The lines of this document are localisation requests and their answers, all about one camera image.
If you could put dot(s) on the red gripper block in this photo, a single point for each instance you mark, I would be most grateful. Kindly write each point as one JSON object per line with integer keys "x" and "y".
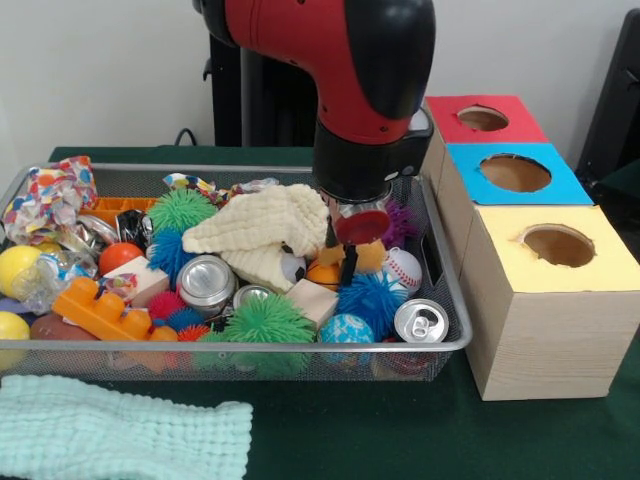
{"x": 362, "y": 226}

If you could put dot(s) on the brown teddy bear plush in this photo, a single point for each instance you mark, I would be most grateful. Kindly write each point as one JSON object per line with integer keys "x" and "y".
{"x": 372, "y": 258}

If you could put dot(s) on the purple spiky ball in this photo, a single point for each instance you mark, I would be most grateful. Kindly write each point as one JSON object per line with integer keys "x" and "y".
{"x": 402, "y": 222}

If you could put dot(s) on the cream yellow muslin cloth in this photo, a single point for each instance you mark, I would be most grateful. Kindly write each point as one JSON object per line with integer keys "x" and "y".
{"x": 255, "y": 232}

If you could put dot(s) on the mint green muslin cloth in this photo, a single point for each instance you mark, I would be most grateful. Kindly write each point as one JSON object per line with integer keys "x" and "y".
{"x": 120, "y": 430}

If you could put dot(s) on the clear mesh bin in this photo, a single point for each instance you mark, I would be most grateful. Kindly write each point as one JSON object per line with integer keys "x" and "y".
{"x": 330, "y": 362}

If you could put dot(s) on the wooden box with three holes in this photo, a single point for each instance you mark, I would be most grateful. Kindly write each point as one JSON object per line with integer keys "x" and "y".
{"x": 540, "y": 330}

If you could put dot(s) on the blue spiky ball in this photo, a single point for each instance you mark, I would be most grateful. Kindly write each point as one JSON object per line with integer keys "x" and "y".
{"x": 368, "y": 300}

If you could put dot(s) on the white baseball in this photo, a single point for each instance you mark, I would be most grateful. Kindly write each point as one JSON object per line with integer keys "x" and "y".
{"x": 403, "y": 270}

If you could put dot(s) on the small globe ball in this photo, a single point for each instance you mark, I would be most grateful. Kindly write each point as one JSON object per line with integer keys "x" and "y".
{"x": 346, "y": 330}

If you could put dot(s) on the large green spiky ball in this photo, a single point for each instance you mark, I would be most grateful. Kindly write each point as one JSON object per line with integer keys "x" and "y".
{"x": 268, "y": 322}

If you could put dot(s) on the silver can with pull tab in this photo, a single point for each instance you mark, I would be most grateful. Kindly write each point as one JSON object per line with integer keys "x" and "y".
{"x": 421, "y": 320}

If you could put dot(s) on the small green spiky ball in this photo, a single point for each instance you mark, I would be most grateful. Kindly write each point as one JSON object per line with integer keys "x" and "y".
{"x": 180, "y": 210}

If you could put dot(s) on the dark green table cloth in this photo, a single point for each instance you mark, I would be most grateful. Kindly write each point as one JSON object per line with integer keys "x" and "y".
{"x": 400, "y": 430}

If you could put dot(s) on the orange plastic toy piece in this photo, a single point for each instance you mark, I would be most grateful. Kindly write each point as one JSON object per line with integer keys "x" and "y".
{"x": 100, "y": 310}

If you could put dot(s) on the black chair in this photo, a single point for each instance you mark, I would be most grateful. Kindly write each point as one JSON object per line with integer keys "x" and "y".
{"x": 615, "y": 110}

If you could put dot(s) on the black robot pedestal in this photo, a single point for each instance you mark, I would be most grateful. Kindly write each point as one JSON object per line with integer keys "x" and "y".
{"x": 270, "y": 100}

